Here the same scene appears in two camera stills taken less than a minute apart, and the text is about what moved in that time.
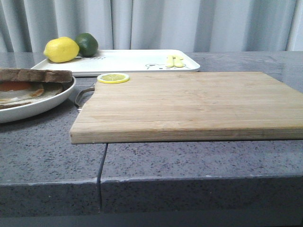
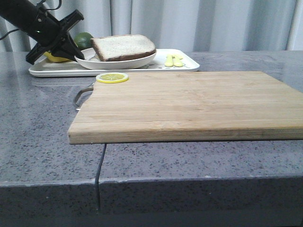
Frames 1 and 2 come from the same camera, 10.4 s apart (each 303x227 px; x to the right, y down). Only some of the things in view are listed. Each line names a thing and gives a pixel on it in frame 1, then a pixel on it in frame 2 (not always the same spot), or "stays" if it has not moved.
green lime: (88, 44) stays
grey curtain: (27, 26) stays
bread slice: (50, 90) to (94, 58)
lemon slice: (112, 78) stays
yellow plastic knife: (178, 61) stays
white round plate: (34, 110) to (93, 60)
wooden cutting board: (190, 107) stays
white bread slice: (34, 75) to (124, 47)
